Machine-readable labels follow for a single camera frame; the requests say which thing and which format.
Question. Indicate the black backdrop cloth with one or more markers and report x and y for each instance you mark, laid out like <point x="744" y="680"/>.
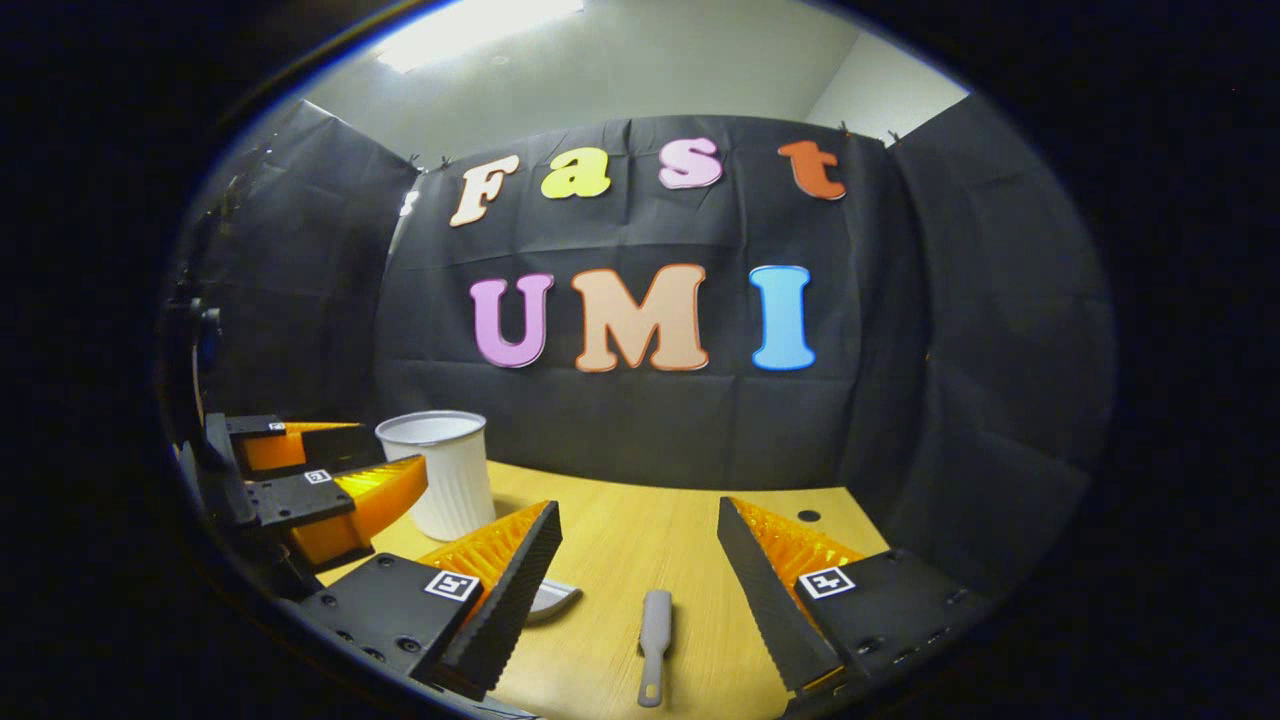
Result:
<point x="640" y="420"/>

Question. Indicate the grey dustpan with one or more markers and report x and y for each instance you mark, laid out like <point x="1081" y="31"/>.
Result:
<point x="555" y="600"/>

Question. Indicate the white ribbed garbage bin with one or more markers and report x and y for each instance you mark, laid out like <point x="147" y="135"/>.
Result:
<point x="450" y="490"/>

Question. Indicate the small grey broom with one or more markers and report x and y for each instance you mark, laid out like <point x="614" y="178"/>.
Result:
<point x="656" y="625"/>

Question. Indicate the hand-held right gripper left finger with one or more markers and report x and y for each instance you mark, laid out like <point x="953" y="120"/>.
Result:
<point x="510" y="605"/>

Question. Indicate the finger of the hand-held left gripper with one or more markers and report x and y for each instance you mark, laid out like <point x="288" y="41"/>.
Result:
<point x="340" y="445"/>
<point x="300" y="497"/>

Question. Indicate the wooden desktop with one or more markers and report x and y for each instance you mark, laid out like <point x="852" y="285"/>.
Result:
<point x="620" y="540"/>

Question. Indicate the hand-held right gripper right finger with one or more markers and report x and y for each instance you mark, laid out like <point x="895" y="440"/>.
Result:
<point x="765" y="600"/>

